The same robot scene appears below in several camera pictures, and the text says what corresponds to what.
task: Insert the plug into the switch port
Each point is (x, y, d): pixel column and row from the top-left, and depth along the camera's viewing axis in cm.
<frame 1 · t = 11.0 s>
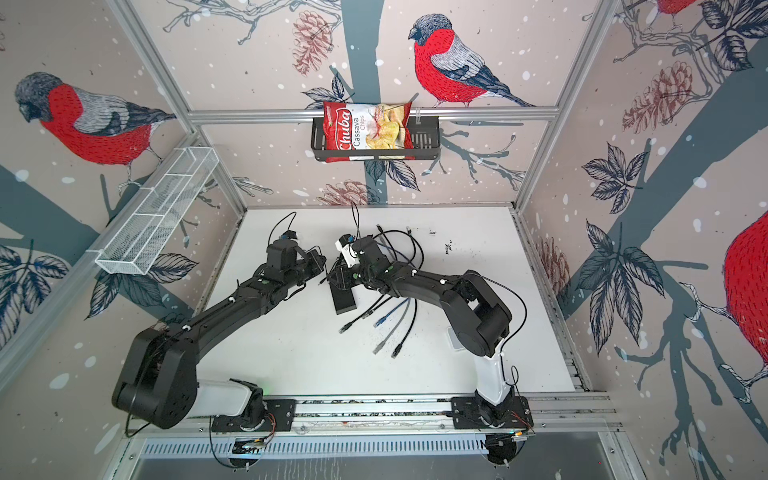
left hand: (326, 256, 86), fingers closed
right hand: (327, 282, 87), fingers open
black network switch: (343, 299, 96), on the table

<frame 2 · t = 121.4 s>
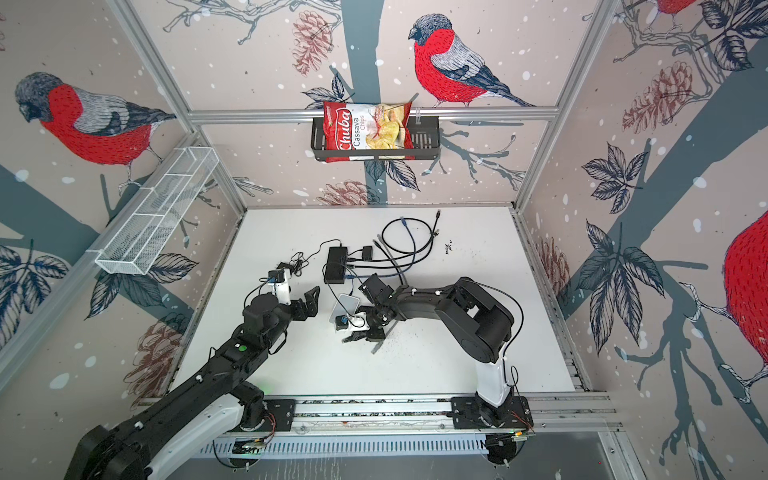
left hand: (303, 288, 81), fingers open
right hand: (353, 337, 88), fingers closed
black network switch: (336, 265, 104), on the table
small black plug adapter: (367, 253, 106), point 3 cm above the table

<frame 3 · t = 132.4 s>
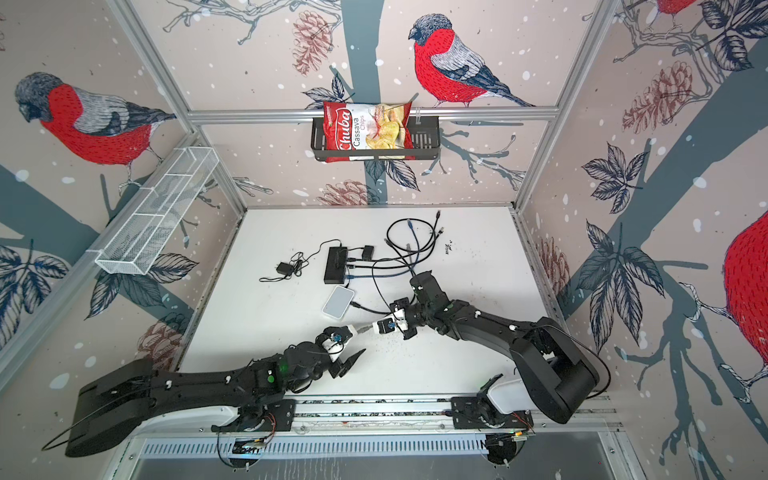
left hand: (354, 341, 78), fingers open
right hand: (375, 322, 82), fingers closed
the named things where they were.

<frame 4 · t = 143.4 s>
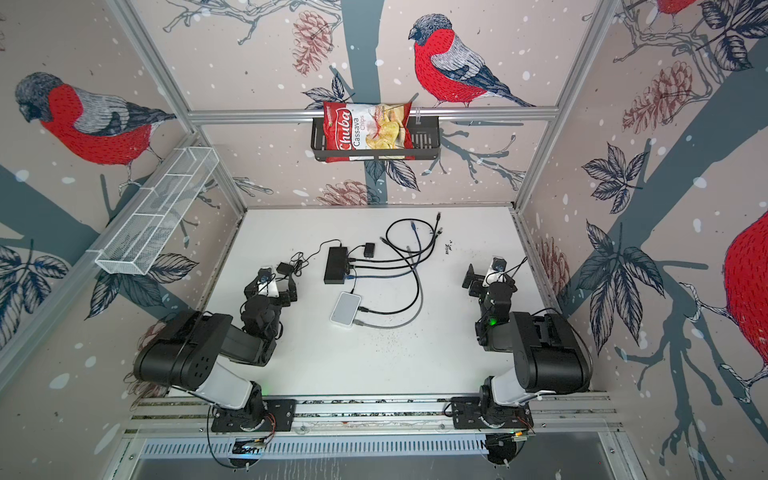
left hand: (270, 274, 88), fingers open
right hand: (483, 270, 90), fingers open
